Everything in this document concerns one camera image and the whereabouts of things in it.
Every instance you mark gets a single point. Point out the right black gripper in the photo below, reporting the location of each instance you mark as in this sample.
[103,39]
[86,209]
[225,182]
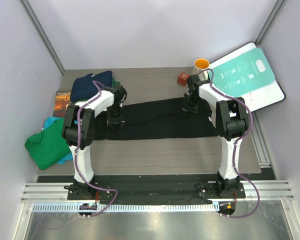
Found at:
[186,107]

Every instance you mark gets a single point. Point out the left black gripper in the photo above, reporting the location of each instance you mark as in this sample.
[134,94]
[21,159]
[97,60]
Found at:
[120,120]

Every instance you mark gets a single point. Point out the black t shirt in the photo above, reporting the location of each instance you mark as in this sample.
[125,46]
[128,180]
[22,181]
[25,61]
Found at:
[161,119]

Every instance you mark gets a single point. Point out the teal folding template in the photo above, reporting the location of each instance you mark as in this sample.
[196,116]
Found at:
[243,74]

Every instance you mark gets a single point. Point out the white board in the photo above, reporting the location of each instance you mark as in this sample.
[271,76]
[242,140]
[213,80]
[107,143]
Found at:
[259,98]

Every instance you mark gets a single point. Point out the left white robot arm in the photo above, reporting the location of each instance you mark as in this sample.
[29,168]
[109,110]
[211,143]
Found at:
[78,130]

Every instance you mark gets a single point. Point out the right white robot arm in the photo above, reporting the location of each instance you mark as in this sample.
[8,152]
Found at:
[231,123]

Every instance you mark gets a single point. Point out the red cube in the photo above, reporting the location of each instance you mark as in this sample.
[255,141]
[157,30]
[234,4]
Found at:
[182,78]

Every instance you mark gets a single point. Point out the white mug orange inside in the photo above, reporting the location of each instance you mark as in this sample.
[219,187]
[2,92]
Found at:
[199,67]

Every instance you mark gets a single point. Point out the dark green folded shirt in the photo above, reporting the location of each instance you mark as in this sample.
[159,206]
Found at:
[116,82]

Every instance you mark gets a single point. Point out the navy blue folded shirt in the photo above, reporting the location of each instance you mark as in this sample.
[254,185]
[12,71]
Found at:
[106,75]

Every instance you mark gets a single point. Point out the turquoise shirt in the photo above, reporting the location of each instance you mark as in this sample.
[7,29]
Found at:
[47,123]

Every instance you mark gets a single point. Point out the brown picture book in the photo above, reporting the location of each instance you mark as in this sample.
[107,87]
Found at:
[62,101]

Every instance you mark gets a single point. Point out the bright green crumpled shirt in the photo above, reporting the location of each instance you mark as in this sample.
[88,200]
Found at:
[47,146]

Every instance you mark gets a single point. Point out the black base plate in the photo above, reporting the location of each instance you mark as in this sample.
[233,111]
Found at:
[157,190]

